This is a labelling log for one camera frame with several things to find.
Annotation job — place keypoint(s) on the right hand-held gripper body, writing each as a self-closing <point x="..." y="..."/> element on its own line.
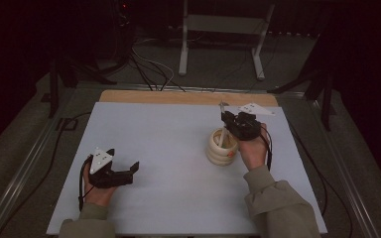
<point x="246" y="127"/>

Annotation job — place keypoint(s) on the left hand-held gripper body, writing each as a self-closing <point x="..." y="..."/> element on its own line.
<point x="109" y="178"/>

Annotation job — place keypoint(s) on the white pen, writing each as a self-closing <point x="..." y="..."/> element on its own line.
<point x="223" y="137"/>

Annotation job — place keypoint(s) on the green and white glue stick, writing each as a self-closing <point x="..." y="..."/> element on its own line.
<point x="216" y="141"/>

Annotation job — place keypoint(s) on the cream ribbed pen holder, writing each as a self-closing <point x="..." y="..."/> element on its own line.
<point x="216" y="157"/>

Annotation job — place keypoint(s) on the person's left hand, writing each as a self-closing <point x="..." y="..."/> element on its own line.
<point x="99" y="196"/>

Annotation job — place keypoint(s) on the person's right hand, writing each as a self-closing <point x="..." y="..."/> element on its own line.
<point x="253" y="153"/>

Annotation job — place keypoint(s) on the pale grey table mat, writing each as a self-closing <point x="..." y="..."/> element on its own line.
<point x="165" y="139"/>

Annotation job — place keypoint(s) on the black tripod stand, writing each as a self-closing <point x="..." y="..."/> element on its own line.
<point x="53" y="95"/>
<point x="326" y="105"/>

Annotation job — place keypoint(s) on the white metal stand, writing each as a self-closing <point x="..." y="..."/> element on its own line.
<point x="225" y="23"/>

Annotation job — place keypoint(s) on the dark equipment with red light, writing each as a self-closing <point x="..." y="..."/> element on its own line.
<point x="123" y="20"/>

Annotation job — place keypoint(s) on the metal floor rail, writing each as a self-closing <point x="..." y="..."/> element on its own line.
<point x="20" y="178"/>
<point x="347" y="178"/>
<point x="211" y="89"/>

